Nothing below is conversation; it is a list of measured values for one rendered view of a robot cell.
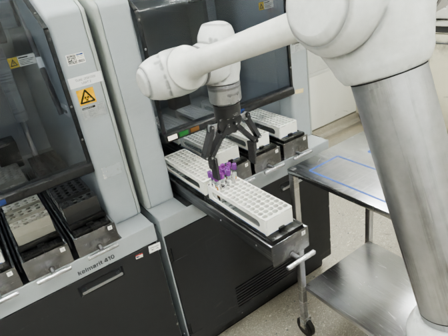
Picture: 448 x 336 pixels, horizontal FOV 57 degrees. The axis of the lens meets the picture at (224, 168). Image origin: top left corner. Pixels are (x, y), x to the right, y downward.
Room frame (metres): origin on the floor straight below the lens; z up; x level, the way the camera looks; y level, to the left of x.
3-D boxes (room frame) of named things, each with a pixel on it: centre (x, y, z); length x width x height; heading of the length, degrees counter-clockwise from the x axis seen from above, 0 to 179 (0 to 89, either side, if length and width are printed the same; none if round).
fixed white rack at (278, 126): (1.69, -0.21, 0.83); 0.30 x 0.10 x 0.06; 31
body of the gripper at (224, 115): (1.09, -0.03, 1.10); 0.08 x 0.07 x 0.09; 121
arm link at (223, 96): (1.09, -0.03, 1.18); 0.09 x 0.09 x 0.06
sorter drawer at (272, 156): (1.73, -0.01, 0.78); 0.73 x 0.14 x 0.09; 31
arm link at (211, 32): (1.09, -0.03, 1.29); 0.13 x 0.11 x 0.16; 126
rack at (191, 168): (1.33, 0.11, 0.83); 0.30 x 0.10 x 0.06; 31
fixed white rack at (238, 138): (1.61, -0.08, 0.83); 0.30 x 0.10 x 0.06; 31
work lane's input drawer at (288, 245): (1.18, 0.02, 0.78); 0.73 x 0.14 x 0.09; 31
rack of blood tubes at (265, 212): (1.06, -0.05, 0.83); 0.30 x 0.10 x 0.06; 31
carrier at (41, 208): (1.15, 0.64, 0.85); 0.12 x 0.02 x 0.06; 121
